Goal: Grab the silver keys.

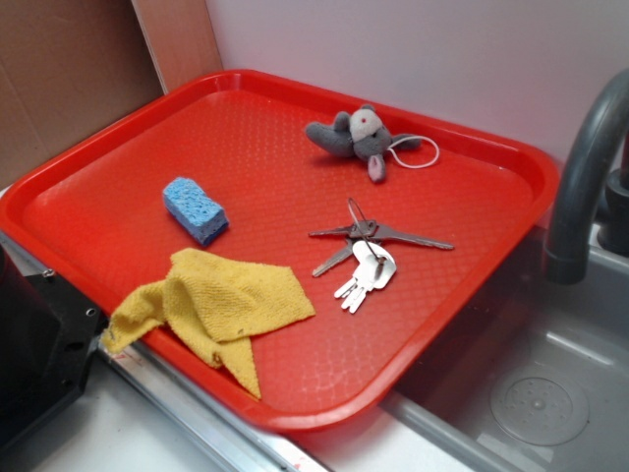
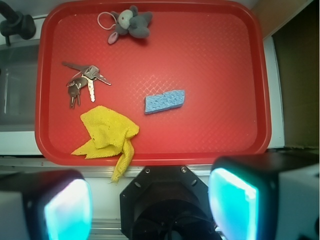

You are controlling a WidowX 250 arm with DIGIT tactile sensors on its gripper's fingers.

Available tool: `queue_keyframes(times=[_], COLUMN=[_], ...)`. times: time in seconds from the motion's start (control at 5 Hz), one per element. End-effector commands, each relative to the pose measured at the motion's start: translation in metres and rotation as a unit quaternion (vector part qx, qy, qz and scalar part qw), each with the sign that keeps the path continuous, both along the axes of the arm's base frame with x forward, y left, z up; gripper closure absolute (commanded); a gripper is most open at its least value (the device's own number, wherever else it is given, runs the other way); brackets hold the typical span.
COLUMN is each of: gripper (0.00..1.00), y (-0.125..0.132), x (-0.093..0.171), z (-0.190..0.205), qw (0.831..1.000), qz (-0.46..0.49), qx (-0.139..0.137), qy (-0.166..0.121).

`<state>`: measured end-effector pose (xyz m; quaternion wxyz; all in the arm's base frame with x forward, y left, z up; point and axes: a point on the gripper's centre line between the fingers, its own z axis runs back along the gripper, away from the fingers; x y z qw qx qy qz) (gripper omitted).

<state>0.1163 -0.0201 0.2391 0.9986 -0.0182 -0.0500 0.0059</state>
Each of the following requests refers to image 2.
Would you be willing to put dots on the steel sink basin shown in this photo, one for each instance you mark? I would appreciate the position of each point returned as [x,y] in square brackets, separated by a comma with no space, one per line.
[18,78]

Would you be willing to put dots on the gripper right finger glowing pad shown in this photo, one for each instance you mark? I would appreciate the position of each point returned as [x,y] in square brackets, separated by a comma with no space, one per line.
[269,196]

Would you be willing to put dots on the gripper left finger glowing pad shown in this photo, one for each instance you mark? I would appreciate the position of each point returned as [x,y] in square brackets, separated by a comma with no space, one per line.
[48,205]

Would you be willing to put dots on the black octagonal mount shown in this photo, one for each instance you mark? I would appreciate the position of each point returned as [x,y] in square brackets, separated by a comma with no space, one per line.
[166,203]

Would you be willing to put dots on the grey plush mouse toy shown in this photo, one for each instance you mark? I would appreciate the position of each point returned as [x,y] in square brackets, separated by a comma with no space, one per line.
[128,22]

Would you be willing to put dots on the blue sponge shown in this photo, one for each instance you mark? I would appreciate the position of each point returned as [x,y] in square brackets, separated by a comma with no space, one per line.
[164,101]

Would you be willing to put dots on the silver key bunch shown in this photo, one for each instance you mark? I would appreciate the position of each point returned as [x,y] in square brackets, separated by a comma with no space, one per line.
[85,78]

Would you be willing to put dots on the red plastic tray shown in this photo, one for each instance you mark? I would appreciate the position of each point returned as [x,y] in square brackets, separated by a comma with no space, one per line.
[212,49]

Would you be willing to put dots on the yellow cloth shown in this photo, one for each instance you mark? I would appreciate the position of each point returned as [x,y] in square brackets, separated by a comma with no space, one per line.
[110,135]

